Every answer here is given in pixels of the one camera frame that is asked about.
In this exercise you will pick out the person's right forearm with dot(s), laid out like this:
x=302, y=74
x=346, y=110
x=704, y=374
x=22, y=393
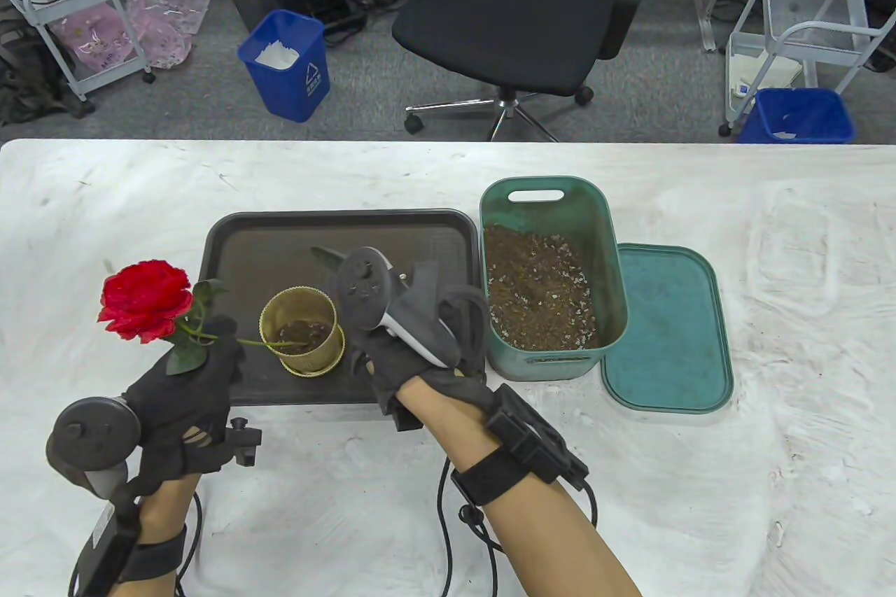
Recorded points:
x=546, y=541

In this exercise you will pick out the dark grey handheld controller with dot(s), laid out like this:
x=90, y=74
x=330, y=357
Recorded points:
x=91, y=430

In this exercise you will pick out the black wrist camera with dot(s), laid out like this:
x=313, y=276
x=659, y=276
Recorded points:
x=532, y=429

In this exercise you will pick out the brown potting mix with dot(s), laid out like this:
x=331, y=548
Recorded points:
x=304, y=331
x=539, y=289

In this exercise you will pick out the white crumpled paper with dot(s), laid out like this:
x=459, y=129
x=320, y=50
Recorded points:
x=276, y=54

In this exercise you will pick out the black mount bracket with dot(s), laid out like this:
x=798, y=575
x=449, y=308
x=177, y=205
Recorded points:
x=245, y=441
x=406, y=416

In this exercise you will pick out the person's right hand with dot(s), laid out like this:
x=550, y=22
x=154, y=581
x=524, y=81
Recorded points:
x=378, y=359

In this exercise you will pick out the blue bin with white symbol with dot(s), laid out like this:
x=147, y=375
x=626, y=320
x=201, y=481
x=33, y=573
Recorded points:
x=287, y=93

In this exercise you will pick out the dark brown plastic tray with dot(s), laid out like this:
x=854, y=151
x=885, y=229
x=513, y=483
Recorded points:
x=266, y=247

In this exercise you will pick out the teal plastic bin lid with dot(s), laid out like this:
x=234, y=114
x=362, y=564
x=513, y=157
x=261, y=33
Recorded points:
x=665, y=331

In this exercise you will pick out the gold ribbed flower pot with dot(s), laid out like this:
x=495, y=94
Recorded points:
x=308, y=359

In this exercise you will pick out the person's left hand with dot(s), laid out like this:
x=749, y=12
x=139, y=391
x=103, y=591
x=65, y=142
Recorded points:
x=182, y=404

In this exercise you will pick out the pink plastic bag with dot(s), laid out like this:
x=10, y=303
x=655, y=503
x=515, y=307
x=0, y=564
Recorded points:
x=168, y=23
x=94, y=40

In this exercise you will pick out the red artificial rose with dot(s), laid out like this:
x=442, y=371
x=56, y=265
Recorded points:
x=143, y=299

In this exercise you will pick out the dark backpack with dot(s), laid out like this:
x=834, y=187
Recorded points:
x=28, y=86

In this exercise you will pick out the grey wrist camera with label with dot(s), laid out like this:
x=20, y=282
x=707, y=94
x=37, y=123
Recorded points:
x=101, y=555

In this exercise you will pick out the black office chair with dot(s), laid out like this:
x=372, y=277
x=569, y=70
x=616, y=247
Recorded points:
x=504, y=23

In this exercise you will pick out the plain blue waste bin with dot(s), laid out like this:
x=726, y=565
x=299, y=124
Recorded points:
x=763, y=128

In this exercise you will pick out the green garden trowel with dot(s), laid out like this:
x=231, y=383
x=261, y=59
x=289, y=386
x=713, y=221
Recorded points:
x=327, y=257

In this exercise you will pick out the teal plastic storage bin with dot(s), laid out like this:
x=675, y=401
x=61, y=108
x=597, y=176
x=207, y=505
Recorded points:
x=504, y=205

